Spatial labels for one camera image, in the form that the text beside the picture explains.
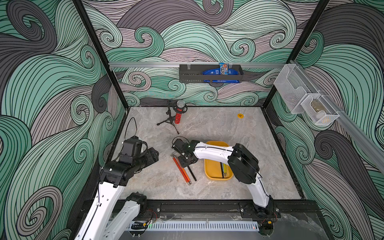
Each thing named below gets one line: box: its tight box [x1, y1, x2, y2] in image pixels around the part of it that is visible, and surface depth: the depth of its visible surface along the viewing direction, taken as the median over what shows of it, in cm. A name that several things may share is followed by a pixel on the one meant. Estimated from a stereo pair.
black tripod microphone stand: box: [156, 100, 188, 135], surface depth 99 cm
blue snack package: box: [202, 63, 241, 83], surface depth 93 cm
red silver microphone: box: [175, 99, 186, 125], surface depth 93 cm
